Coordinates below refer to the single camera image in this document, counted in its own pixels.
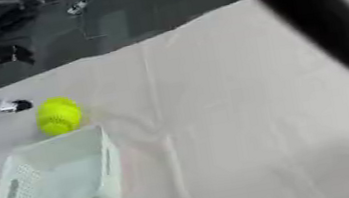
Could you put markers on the yellow-green ball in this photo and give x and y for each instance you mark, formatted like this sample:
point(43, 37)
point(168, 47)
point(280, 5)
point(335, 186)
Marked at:
point(59, 116)

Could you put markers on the pale mint plastic basket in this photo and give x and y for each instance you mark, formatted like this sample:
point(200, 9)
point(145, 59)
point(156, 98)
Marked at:
point(61, 177)

